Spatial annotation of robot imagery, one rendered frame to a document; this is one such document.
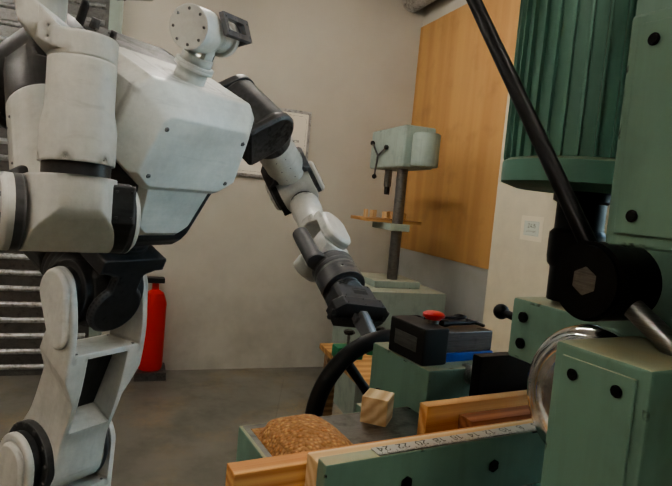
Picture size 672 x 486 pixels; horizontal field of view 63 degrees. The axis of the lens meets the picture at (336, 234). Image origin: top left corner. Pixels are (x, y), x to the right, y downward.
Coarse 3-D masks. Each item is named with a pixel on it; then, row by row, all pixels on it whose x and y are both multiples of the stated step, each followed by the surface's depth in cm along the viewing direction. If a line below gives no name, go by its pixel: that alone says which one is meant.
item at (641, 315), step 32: (480, 0) 56; (512, 64) 52; (512, 96) 51; (544, 160) 47; (576, 224) 44; (576, 256) 41; (608, 256) 39; (640, 256) 40; (576, 288) 41; (608, 288) 39; (640, 288) 39; (608, 320) 41; (640, 320) 39
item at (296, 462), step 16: (240, 464) 45; (256, 464) 45; (272, 464) 46; (288, 464) 46; (304, 464) 46; (240, 480) 44; (256, 480) 44; (272, 480) 45; (288, 480) 46; (304, 480) 46
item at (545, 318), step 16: (528, 304) 62; (544, 304) 60; (560, 304) 61; (512, 320) 64; (528, 320) 62; (544, 320) 60; (560, 320) 58; (576, 320) 56; (512, 336) 64; (528, 336) 62; (544, 336) 60; (512, 352) 64; (528, 352) 62
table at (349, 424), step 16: (336, 416) 67; (352, 416) 67; (400, 416) 69; (416, 416) 69; (240, 432) 61; (352, 432) 63; (368, 432) 63; (384, 432) 64; (400, 432) 64; (416, 432) 64; (240, 448) 61; (256, 448) 57
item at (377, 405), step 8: (368, 392) 67; (376, 392) 67; (384, 392) 68; (392, 392) 68; (368, 400) 66; (376, 400) 65; (384, 400) 65; (392, 400) 67; (368, 408) 66; (376, 408) 65; (384, 408) 65; (392, 408) 68; (360, 416) 66; (368, 416) 66; (376, 416) 65; (384, 416) 65; (376, 424) 65; (384, 424) 65
